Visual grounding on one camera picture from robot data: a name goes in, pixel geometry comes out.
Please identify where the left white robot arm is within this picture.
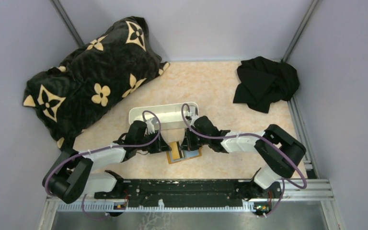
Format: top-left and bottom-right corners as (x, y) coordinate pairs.
(42, 118), (170, 204)

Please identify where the aluminium frame rail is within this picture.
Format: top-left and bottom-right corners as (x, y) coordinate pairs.
(46, 179), (334, 213)

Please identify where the white oblong plastic tray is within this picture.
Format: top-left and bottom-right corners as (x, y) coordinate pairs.
(128, 103), (186, 130)

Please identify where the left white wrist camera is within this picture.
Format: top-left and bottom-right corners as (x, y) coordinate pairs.
(145, 117), (160, 134)

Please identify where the black floral patterned pillow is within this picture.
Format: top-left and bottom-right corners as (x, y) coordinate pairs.
(23, 16), (169, 149)

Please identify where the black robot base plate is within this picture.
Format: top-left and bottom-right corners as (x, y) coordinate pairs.
(94, 179), (281, 208)

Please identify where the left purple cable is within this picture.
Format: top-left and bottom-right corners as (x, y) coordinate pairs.
(44, 110), (162, 220)

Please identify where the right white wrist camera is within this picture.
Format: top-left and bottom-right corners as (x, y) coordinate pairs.
(184, 106), (199, 122)

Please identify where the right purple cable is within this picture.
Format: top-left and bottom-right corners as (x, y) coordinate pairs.
(181, 103), (309, 218)

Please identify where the mustard leather card holder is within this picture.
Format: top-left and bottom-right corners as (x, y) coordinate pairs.
(167, 141), (202, 164)

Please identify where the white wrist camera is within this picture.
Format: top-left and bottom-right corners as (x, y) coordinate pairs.
(145, 117), (160, 134)
(184, 106), (199, 122)

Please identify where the crumpled black cloth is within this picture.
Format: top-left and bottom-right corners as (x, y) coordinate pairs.
(233, 56), (300, 114)

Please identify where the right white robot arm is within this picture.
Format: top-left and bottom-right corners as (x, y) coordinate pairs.
(180, 115), (307, 190)

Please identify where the purple cable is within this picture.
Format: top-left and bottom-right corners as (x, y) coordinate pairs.
(181, 103), (309, 218)
(44, 110), (162, 220)

